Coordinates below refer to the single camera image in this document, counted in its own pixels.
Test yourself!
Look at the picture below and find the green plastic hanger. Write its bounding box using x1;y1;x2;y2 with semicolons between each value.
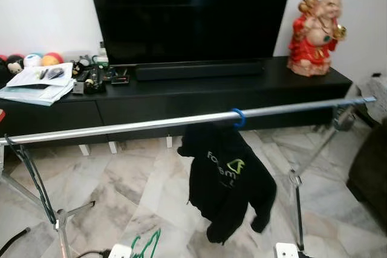
130;228;161;258

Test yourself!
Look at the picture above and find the blue plastic hanger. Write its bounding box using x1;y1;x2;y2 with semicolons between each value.
231;108;246;129

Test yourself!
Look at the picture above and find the dark plastic hanger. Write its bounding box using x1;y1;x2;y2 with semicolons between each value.
5;134;55;225

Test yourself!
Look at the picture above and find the side table with lace cover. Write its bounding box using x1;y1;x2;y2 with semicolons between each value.
357;77;387;123

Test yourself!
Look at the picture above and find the dark brown sofa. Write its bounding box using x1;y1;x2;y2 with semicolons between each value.
346;122;387;230

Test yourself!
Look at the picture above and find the red laughing Buddha statue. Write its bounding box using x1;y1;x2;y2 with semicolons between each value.
287;0;346;77

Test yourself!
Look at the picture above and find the black shirt with green logo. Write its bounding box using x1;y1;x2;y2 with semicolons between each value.
177;122;278;245

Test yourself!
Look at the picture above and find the black soundbar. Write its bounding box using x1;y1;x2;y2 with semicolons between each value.
134;60;264;82

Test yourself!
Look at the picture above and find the black TV cabinet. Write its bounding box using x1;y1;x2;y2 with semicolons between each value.
0;56;354;155

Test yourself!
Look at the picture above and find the black television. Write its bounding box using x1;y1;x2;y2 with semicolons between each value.
85;0;296;65

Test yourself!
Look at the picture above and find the silver metal clothes rack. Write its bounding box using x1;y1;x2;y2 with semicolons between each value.
0;95;377;258

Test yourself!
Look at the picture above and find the black box with red display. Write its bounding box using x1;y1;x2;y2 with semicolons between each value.
112;72;131;85

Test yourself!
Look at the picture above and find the bottle with green label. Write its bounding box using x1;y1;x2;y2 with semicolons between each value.
97;42;110;69

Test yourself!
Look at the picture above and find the orange ball toy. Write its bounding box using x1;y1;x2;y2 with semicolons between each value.
41;52;65;67

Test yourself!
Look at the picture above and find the white paper stack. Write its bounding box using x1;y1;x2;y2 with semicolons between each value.
0;63;76;106

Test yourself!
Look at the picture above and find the white ball toy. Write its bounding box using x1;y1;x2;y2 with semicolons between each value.
23;53;43;69

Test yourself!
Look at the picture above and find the black plush toy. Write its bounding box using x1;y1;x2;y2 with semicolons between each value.
0;54;25;79

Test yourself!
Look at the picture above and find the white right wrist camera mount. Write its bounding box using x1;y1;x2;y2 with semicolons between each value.
275;243;301;258

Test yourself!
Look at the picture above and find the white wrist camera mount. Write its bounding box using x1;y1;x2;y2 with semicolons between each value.
275;243;301;258
109;244;132;258

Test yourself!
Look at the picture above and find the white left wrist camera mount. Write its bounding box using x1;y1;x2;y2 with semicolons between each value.
109;244;132;258

